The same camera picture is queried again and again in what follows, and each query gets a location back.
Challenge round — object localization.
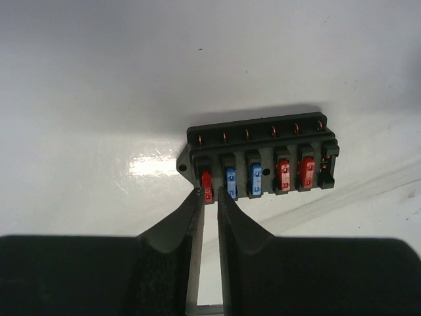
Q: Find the blue blade fuse left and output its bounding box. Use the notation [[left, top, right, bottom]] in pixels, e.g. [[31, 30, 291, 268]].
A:
[[226, 167, 237, 199]]

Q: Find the red blade fuse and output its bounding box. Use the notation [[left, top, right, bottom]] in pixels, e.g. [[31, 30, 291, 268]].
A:
[[277, 159, 291, 192], [201, 170, 214, 203], [299, 157, 315, 189]]

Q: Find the blue blade fuse right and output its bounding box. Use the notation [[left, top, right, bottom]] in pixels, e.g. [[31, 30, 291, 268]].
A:
[[249, 163, 262, 196]]

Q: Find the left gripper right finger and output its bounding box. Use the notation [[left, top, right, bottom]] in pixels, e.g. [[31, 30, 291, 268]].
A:
[[218, 189, 420, 315]]

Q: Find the black fuse box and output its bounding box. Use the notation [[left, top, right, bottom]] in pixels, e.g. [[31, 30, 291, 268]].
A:
[[176, 112, 339, 202]]

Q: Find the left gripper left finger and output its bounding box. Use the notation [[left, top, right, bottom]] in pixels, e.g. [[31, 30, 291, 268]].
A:
[[1, 189, 205, 315]]

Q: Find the blue blade fuse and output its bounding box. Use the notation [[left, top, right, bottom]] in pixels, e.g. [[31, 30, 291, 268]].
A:
[[226, 167, 237, 199], [249, 163, 262, 196]]

